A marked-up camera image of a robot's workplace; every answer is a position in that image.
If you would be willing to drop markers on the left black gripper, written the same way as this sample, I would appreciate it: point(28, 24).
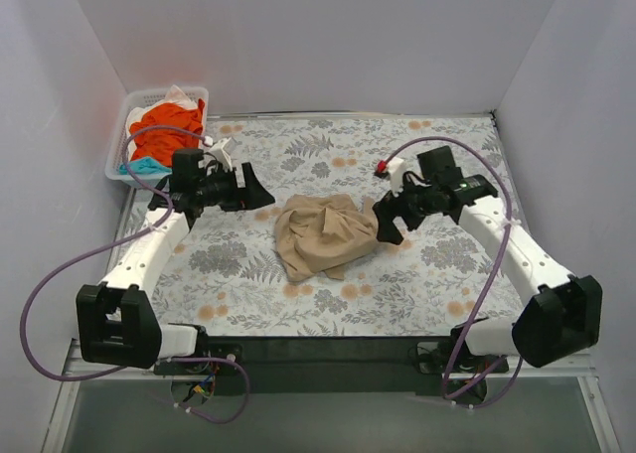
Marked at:
point(241, 187)

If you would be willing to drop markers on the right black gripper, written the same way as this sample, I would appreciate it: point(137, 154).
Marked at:
point(398, 209)

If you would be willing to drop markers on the beige t shirt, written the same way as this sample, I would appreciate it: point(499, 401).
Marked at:
point(314, 235)

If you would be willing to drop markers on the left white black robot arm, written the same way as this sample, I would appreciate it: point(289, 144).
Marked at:
point(117, 323)

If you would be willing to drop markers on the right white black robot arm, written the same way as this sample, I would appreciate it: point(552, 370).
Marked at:
point(562, 311)

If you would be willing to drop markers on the teal t shirt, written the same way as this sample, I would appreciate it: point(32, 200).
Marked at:
point(143, 166)

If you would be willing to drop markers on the orange t shirt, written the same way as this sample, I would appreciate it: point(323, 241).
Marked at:
point(179, 133)

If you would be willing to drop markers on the white t shirt in basket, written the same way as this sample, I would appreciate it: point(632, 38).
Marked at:
point(177, 96)

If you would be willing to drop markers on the white plastic laundry basket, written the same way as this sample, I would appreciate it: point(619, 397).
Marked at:
point(122, 145)

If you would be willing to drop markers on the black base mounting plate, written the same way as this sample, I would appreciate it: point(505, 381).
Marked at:
point(410, 364)

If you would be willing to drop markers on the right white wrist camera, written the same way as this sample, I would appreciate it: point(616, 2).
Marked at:
point(393, 171)

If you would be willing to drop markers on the aluminium frame rail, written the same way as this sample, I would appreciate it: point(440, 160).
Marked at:
point(335, 406)

